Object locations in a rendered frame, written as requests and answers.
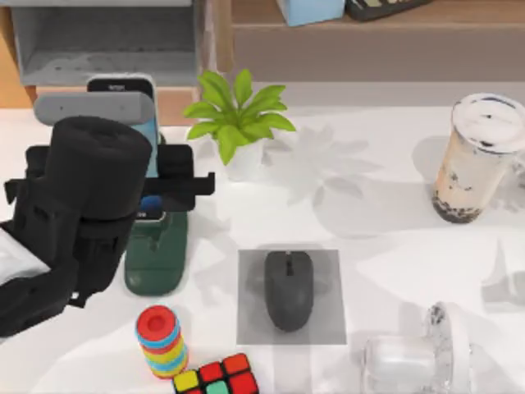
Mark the black and blue smartphone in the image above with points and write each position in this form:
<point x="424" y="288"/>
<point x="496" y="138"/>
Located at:
<point x="144" y="111"/>

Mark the green plant in white pot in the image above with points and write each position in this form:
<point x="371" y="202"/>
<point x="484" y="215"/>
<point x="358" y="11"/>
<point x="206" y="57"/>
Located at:
<point x="236" y="119"/>

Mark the dark green phone stand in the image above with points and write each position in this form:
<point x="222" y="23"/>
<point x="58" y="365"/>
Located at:
<point x="156" y="258"/>

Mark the wooden cupboard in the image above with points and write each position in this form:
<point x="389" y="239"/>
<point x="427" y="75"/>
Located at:
<point x="6" y="61"/>

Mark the grey pierced drawer inside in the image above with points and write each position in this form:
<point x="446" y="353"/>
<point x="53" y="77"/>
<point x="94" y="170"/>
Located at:
<point x="106" y="41"/>

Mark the dark grey computer mouse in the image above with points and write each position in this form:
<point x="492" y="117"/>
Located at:
<point x="289" y="287"/>

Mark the stack of coloured rings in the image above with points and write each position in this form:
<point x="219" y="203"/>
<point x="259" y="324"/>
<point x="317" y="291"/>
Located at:
<point x="162" y="344"/>

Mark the colourful puzzle cube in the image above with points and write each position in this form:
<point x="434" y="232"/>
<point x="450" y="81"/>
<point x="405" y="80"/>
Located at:
<point x="213" y="375"/>

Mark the grey square mouse pad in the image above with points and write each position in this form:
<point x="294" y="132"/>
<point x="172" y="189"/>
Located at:
<point x="328" y="320"/>

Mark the light blue box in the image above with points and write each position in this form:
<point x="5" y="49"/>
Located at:
<point x="311" y="10"/>

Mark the wooden open shelf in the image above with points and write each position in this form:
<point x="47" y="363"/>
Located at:
<point x="369" y="49"/>

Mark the dark patterned book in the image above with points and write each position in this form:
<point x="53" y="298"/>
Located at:
<point x="385" y="7"/>

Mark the clear plastic cup with lid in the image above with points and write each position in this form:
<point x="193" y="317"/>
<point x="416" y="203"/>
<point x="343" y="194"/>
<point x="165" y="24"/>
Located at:
<point x="414" y="357"/>

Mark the bubble tea cup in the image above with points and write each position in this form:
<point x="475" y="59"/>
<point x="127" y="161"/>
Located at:
<point x="471" y="164"/>

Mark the pale grey rounded camera box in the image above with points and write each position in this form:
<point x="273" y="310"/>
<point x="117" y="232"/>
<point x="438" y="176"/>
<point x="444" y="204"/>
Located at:
<point x="90" y="107"/>

